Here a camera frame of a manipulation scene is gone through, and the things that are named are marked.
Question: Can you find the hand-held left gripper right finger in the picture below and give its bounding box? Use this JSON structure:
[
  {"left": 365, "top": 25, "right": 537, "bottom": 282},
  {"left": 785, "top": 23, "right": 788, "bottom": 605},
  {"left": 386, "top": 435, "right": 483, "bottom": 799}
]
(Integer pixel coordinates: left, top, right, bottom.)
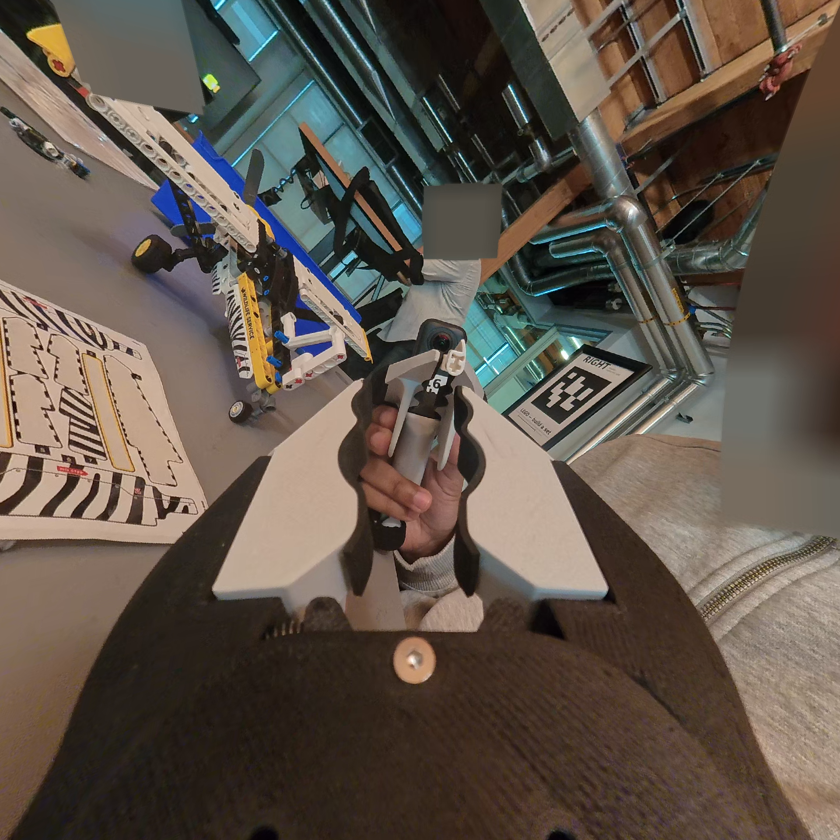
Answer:
[{"left": 451, "top": 386, "right": 610, "bottom": 601}]

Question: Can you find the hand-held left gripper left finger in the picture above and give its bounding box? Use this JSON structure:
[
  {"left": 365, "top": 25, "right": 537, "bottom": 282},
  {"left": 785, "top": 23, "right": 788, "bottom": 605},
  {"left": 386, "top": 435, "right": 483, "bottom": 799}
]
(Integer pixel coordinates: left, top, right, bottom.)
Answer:
[{"left": 213, "top": 377, "right": 404, "bottom": 632}]

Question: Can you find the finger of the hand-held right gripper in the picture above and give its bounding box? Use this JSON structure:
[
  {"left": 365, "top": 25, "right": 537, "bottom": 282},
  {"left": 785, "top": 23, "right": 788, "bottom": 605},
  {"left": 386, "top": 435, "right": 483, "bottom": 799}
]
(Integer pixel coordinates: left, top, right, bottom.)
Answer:
[
  {"left": 437, "top": 386, "right": 466, "bottom": 470},
  {"left": 382, "top": 350, "right": 441, "bottom": 458}
]

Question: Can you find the person's right forearm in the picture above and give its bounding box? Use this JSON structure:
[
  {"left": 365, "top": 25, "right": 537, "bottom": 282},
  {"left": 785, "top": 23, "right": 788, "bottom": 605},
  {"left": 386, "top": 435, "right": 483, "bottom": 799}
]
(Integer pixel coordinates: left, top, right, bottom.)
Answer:
[{"left": 392, "top": 535, "right": 485, "bottom": 632}]

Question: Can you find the lego airplane model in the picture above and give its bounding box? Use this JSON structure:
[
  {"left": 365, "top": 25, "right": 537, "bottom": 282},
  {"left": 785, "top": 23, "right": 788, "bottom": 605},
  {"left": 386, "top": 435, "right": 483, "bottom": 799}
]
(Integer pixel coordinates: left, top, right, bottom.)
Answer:
[{"left": 88, "top": 92, "right": 375, "bottom": 424}]

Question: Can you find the pile of small lego pieces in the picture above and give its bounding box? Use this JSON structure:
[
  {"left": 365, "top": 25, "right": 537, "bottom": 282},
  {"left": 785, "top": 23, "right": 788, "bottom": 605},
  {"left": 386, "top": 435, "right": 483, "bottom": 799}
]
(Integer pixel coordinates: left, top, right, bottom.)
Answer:
[{"left": 0, "top": 108, "right": 93, "bottom": 179}]

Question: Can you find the yellow lego piece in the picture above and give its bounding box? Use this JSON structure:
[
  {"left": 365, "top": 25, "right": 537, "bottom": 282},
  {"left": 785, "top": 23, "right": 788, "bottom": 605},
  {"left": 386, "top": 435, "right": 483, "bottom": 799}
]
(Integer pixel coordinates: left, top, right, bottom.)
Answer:
[{"left": 25, "top": 23, "right": 74, "bottom": 77}]

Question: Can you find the person's right hand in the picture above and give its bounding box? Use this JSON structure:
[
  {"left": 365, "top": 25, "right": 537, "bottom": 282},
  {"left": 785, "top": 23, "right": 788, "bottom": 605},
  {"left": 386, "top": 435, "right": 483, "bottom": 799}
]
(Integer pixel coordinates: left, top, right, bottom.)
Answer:
[{"left": 360, "top": 406, "right": 468, "bottom": 559}]

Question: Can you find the black framed tag sign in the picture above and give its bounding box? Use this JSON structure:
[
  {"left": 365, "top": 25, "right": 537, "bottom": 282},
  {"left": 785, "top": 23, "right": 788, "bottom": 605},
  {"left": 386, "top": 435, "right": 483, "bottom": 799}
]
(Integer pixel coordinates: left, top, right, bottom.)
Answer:
[{"left": 502, "top": 344, "right": 654, "bottom": 452}]

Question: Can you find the black office chair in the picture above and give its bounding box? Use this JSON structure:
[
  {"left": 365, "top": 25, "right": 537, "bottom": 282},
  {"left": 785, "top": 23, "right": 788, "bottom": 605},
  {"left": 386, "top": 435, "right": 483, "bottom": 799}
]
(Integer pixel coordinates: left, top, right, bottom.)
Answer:
[{"left": 331, "top": 167, "right": 425, "bottom": 287}]

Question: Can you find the wooden desk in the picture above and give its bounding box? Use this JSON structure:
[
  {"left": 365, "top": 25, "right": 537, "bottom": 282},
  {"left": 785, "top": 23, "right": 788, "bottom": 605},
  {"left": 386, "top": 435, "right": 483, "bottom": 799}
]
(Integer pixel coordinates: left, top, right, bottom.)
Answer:
[{"left": 298, "top": 121, "right": 421, "bottom": 263}]

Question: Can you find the silver pipe bundle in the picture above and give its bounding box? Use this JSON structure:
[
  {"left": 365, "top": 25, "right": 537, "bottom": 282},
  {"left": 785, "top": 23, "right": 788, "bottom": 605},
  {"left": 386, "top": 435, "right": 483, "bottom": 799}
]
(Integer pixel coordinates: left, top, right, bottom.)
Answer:
[{"left": 505, "top": 108, "right": 756, "bottom": 421}]

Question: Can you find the zebra striped sticker sheet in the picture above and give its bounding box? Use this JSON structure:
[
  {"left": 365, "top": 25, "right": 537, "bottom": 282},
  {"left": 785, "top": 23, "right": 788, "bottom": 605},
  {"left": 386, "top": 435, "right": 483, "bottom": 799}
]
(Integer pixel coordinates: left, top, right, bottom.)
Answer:
[{"left": 0, "top": 279, "right": 210, "bottom": 546}]

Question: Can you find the person's beige hoodie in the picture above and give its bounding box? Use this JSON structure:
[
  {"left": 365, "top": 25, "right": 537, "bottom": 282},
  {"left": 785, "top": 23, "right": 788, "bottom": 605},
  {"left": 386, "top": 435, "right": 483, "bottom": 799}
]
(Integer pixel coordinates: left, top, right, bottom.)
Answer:
[{"left": 571, "top": 433, "right": 840, "bottom": 840}]

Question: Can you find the blue plastic bin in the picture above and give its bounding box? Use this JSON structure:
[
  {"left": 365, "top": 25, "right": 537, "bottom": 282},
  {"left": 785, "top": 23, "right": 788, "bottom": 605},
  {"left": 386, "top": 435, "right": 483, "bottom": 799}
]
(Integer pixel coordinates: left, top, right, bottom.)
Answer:
[{"left": 151, "top": 130, "right": 370, "bottom": 342}]

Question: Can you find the red pipe clamp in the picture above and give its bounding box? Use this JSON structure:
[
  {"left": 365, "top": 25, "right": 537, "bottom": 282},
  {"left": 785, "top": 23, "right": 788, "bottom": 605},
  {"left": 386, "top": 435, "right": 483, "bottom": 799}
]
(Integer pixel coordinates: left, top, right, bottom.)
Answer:
[{"left": 758, "top": 52, "right": 798, "bottom": 93}]

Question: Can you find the crumpled plastic bag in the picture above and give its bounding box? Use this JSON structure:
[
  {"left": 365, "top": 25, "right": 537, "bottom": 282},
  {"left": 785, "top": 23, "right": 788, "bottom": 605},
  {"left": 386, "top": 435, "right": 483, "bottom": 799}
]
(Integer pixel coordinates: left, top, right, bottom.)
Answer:
[{"left": 0, "top": 33, "right": 160, "bottom": 191}]

